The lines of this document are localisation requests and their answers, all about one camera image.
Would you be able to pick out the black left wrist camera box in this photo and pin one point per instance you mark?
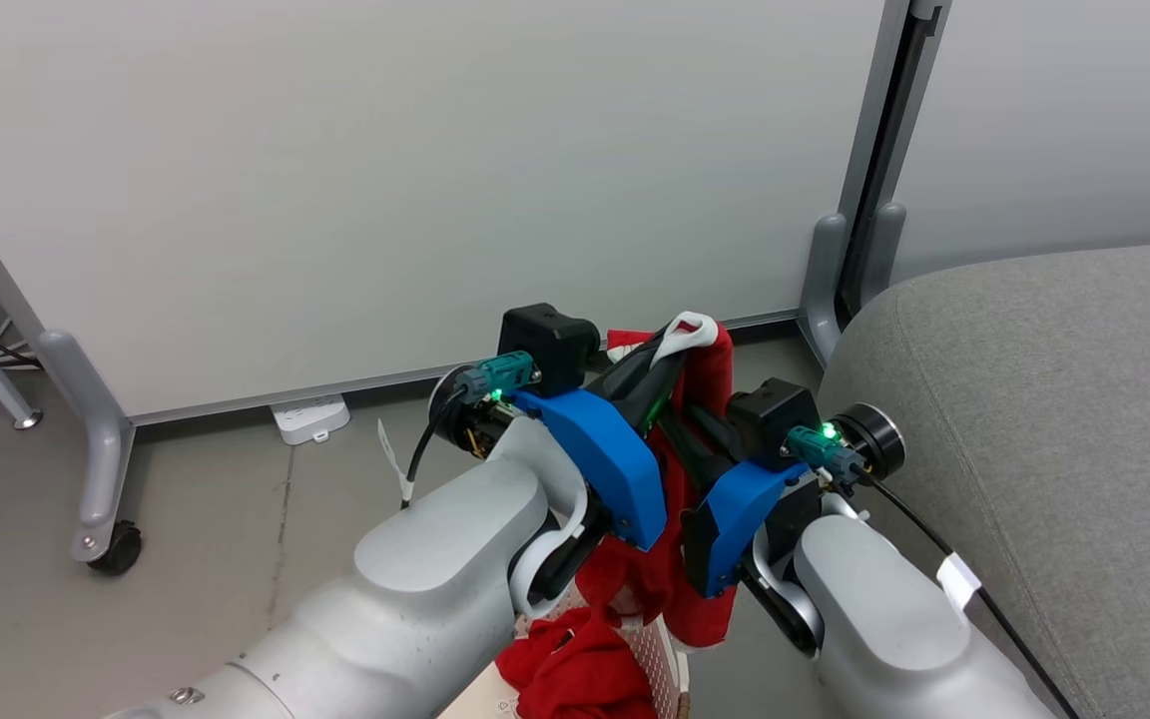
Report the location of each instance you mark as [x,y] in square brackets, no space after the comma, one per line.
[550,345]

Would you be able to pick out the cream perforated laundry basket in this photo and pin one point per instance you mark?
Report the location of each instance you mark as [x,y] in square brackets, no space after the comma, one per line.
[657,659]

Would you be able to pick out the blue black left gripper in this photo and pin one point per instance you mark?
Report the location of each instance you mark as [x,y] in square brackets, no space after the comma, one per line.
[615,469]

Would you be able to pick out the narrow white partition panel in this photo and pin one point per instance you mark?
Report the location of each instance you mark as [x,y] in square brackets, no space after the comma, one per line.
[1064,120]

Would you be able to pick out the black caster wheel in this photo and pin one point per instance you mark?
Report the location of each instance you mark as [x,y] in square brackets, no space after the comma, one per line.
[119,549]

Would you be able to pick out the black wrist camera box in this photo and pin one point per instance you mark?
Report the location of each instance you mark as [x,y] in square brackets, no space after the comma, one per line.
[550,345]
[770,414]

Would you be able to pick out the white power strip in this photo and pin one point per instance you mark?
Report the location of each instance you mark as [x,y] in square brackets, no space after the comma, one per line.
[310,417]

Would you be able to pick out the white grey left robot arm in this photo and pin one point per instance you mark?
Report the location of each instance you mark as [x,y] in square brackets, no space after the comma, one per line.
[435,559]

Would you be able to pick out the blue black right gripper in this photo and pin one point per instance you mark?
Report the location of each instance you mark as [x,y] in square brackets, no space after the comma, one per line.
[745,509]

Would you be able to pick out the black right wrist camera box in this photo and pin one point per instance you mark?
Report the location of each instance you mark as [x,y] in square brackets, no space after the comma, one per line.
[770,414]

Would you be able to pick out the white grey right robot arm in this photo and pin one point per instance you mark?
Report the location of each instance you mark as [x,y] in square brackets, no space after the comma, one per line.
[874,599]

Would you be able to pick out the grey fabric sofa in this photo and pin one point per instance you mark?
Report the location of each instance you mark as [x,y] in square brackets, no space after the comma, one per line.
[1084,399]

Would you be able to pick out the grey partition foot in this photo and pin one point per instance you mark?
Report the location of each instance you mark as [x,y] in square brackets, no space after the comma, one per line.
[825,280]
[884,250]
[101,449]

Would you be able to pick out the large white partition panel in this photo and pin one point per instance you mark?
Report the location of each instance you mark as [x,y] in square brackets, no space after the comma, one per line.
[385,180]

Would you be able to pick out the red clothing with white trim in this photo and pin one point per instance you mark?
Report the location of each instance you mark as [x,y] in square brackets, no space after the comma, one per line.
[575,669]

